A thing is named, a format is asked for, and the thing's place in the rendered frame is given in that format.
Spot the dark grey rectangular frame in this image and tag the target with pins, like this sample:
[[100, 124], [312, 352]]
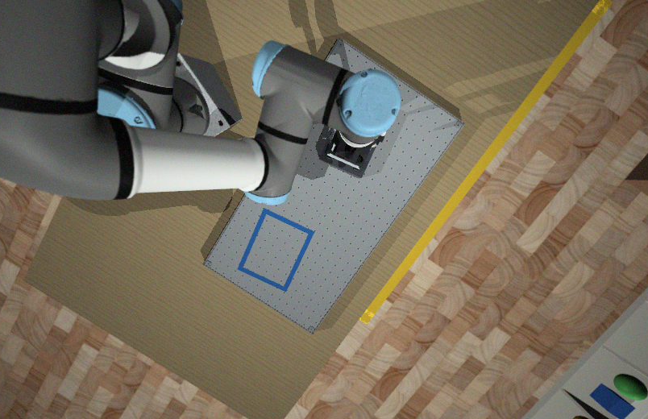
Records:
[[339, 164]]

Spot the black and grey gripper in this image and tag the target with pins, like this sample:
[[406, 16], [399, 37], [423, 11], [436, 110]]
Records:
[[354, 153]]

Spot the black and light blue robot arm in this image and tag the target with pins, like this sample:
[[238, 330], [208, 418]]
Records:
[[49, 68]]

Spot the blue tape outline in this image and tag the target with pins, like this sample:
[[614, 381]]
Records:
[[252, 240]]

